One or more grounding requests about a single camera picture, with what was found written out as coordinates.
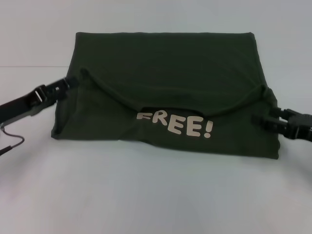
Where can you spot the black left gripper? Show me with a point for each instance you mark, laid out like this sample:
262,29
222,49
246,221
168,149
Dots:
22,103

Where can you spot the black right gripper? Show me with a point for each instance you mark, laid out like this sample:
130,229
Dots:
299,126

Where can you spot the dark green shirt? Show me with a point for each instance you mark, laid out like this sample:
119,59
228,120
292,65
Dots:
165,80

